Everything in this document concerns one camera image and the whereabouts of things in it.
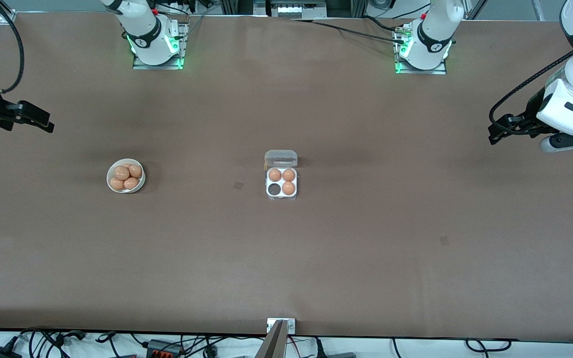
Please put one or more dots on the aluminium corner profile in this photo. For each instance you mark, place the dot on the aluminium corner profile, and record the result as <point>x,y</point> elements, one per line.
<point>7,17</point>

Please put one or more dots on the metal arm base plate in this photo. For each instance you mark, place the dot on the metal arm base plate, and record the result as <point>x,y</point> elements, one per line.
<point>440,71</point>
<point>140,65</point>

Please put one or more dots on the black orange connector block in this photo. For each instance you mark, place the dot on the black orange connector block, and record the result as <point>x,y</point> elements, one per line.
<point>164,350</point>

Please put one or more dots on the grey adapter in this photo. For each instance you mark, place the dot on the grey adapter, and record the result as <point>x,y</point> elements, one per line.
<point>341,355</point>

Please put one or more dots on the small metal bracket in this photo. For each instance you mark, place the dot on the small metal bracket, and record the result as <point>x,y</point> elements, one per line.
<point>290,326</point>

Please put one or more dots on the grey camera mount bar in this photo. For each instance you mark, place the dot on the grey camera mount bar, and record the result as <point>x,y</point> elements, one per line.
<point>272,345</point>

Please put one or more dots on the black plug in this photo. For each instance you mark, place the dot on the black plug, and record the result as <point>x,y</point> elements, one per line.
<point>319,350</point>

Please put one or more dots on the grey power strip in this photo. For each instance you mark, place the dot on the grey power strip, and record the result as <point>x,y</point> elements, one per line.
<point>299,9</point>

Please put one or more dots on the white round bowl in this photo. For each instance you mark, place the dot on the white round bowl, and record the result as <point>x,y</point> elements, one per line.
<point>143,181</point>

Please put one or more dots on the black power adapter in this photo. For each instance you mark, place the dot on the black power adapter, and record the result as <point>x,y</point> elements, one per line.
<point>0,353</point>

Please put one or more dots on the brown table mat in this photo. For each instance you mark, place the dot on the brown table mat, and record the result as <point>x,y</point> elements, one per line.
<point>286,268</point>

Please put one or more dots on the clear plastic egg box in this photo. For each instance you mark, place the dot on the clear plastic egg box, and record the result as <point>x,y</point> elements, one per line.
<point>281,158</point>

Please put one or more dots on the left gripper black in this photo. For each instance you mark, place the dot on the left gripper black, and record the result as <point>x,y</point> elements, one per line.
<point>530,113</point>

